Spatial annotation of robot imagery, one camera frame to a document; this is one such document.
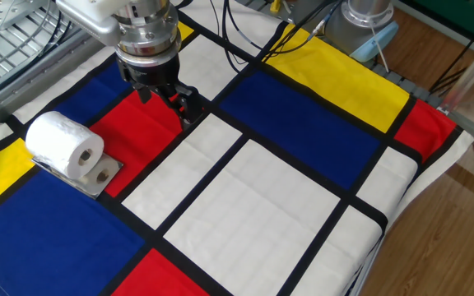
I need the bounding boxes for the black cable with metal plug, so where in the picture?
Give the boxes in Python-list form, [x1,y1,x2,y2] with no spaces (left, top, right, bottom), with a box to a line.
[261,0,345,63]

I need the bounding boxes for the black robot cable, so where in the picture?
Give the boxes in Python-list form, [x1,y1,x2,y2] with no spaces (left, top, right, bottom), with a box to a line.
[221,0,263,75]
[208,0,222,37]

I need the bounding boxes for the aluminium frame post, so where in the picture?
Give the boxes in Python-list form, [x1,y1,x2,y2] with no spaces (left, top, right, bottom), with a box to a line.
[437,25,474,116]

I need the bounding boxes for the white plastic wrist bracket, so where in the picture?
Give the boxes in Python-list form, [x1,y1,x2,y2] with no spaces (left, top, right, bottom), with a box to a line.
[54,0,139,47]

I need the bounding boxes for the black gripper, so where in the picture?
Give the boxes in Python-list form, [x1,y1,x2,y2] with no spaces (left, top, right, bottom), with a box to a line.
[115,52,206,132]

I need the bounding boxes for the metal wire grid rack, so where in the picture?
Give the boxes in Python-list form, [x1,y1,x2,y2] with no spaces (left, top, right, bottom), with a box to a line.
[0,7,76,98]

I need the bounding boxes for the black floor cable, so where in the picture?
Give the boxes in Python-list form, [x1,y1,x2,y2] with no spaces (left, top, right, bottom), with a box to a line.
[428,7,474,96]

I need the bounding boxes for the white toilet paper roll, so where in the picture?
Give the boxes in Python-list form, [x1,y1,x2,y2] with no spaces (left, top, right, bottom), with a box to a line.
[25,110,105,181]

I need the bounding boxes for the mirror steel shelf plate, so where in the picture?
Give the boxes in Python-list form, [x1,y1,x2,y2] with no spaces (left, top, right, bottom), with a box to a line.
[30,152,124,201]

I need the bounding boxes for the Mondrian pattern tablecloth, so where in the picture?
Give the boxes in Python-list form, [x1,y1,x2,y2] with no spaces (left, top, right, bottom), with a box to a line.
[0,0,474,296]

